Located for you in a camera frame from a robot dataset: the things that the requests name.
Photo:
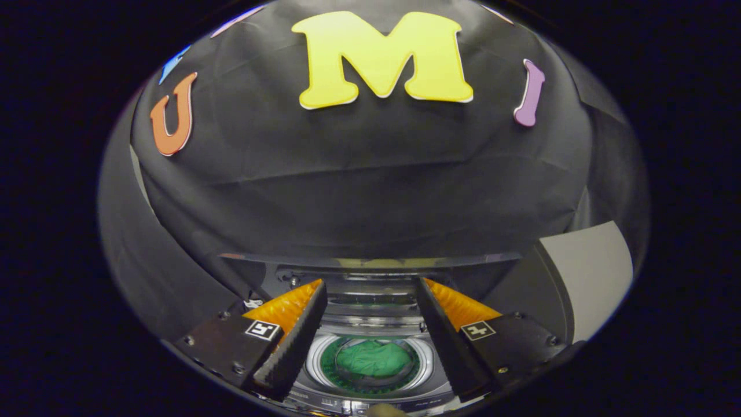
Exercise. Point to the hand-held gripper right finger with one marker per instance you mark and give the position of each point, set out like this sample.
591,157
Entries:
443,333

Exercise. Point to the grey washing machine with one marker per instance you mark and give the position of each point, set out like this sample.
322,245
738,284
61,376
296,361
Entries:
431,385

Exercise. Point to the black backdrop cloth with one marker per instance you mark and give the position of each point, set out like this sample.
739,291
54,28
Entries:
359,185

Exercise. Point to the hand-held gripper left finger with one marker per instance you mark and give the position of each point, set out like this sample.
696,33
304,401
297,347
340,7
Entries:
301,330

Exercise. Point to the green polo shirt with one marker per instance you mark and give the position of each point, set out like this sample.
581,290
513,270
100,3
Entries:
373,359

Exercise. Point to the beige cabinet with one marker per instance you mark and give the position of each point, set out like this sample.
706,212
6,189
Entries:
590,272

